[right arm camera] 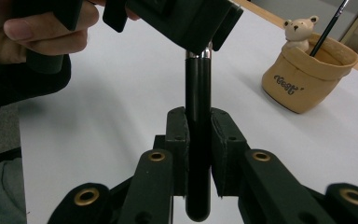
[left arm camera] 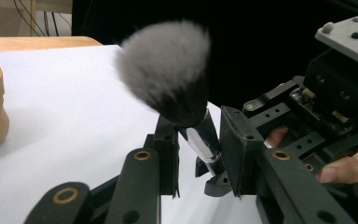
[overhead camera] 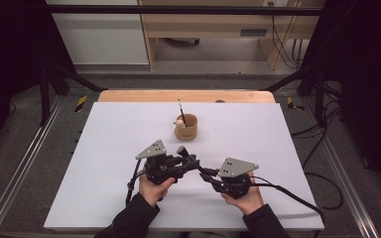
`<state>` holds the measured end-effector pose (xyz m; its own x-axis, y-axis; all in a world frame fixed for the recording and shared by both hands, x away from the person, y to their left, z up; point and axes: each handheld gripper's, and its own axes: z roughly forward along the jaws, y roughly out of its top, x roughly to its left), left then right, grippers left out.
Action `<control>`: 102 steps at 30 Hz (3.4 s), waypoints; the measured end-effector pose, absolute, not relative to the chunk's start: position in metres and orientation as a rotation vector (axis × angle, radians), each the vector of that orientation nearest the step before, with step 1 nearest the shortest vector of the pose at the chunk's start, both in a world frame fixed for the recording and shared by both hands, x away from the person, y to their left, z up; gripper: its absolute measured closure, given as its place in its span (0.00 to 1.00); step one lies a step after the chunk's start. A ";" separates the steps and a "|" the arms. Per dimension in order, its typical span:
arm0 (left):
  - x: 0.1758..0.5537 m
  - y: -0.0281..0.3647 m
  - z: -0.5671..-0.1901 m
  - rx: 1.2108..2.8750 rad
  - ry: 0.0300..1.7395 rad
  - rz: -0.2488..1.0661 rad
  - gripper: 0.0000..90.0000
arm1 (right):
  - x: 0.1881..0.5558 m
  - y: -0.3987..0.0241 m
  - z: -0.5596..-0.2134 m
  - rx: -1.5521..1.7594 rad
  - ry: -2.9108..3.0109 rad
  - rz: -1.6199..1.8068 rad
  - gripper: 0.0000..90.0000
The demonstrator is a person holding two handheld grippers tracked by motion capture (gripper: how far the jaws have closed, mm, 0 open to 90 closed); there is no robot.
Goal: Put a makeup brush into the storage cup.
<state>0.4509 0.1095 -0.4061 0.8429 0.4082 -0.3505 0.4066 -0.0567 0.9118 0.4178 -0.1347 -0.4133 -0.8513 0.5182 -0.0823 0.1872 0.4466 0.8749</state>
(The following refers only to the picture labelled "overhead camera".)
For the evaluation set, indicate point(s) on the thin black brush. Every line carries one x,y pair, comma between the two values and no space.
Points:
182,114

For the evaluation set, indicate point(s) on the black horizontal frame bar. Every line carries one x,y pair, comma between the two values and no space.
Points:
178,10

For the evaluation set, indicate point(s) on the light wooden desk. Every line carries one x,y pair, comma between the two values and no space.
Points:
205,24

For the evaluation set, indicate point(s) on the person's left hand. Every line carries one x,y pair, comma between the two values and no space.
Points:
153,193

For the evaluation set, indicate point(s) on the white cabinet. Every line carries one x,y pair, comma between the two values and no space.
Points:
102,39

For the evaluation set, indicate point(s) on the dark curtain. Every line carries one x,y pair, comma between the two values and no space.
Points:
10,49
370,66

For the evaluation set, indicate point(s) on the brown cup with animal figure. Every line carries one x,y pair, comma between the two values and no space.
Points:
186,132

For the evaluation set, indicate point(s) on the white sheet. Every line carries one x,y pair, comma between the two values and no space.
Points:
112,132

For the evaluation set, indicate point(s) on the thick black makeup brush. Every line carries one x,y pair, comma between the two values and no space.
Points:
183,151

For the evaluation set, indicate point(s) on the wooden table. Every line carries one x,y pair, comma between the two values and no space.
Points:
145,96

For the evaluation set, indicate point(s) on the aluminium rail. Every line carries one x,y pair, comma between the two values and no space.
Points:
23,158
344,178

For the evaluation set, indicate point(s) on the black metal stand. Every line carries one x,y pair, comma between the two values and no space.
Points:
44,99
319,99

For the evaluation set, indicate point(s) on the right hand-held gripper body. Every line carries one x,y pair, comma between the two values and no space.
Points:
236,167

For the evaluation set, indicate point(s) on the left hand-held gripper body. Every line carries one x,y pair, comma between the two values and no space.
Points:
153,150

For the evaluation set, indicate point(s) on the person's right hand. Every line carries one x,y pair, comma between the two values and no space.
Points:
248,201

